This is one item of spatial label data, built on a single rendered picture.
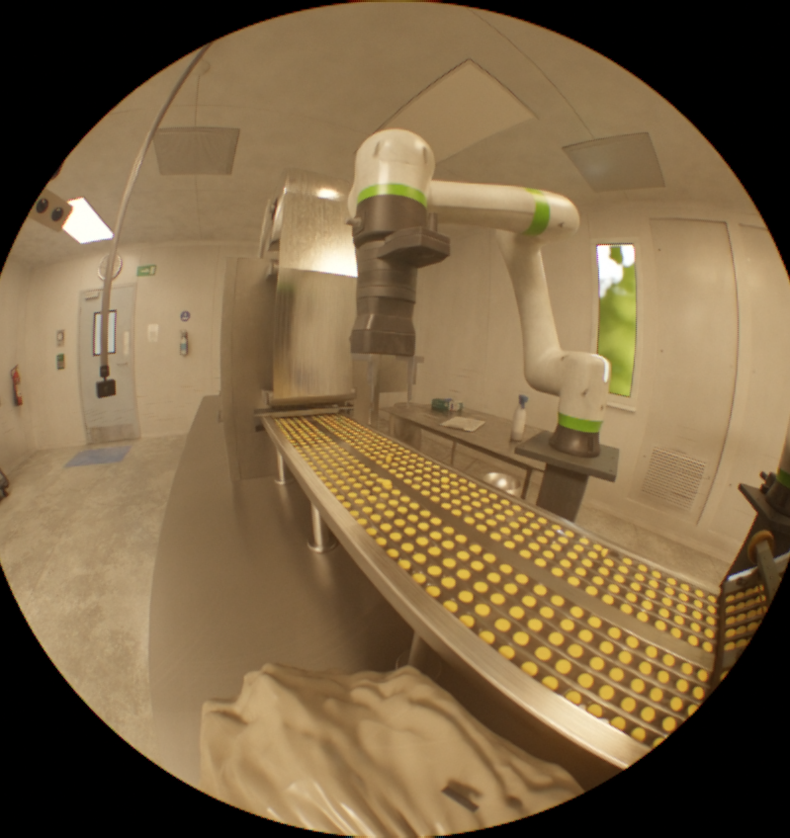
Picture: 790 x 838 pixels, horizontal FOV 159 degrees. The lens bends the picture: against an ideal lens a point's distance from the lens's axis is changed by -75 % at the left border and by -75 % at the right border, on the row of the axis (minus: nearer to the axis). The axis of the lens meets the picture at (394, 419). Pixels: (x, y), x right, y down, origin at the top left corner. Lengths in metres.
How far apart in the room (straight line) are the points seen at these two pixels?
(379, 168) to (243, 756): 0.49
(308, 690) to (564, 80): 2.06
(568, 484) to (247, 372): 0.83
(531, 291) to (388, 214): 0.55
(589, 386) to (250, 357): 0.79
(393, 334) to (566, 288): 2.57
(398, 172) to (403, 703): 0.45
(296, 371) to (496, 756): 0.65
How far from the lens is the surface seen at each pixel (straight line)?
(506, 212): 0.62
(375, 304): 0.33
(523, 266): 0.82
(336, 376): 0.68
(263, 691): 0.16
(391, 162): 0.39
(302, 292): 0.66
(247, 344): 0.69
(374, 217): 0.35
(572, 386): 0.72
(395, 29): 1.74
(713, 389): 2.59
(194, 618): 0.44
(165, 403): 4.34
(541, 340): 0.82
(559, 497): 0.79
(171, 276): 4.41
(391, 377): 0.90
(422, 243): 0.29
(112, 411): 4.62
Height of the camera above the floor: 1.12
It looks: 14 degrees down
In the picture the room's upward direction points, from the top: 3 degrees clockwise
